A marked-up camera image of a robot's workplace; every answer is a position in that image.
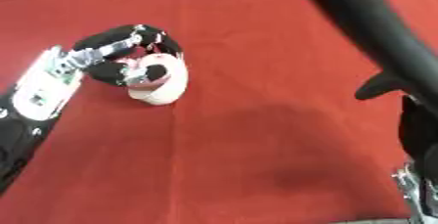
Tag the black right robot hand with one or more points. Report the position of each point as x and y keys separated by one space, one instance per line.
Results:
x=376 y=29

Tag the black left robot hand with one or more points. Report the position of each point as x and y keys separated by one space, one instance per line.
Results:
x=105 y=71

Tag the white cylindrical roll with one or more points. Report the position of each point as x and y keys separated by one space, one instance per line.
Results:
x=165 y=91

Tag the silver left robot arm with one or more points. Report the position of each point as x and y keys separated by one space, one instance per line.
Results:
x=43 y=87

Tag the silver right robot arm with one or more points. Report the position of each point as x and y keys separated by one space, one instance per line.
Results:
x=422 y=198

